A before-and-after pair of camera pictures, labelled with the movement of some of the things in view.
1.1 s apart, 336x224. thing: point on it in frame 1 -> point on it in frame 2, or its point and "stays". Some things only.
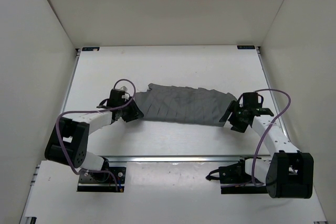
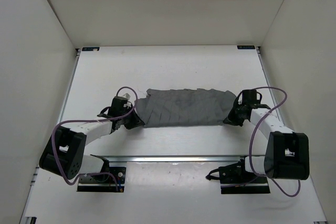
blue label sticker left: (90, 49) stays
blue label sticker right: (246, 47) stays
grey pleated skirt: (184, 105) stays
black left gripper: (134, 113) -> (136, 122)
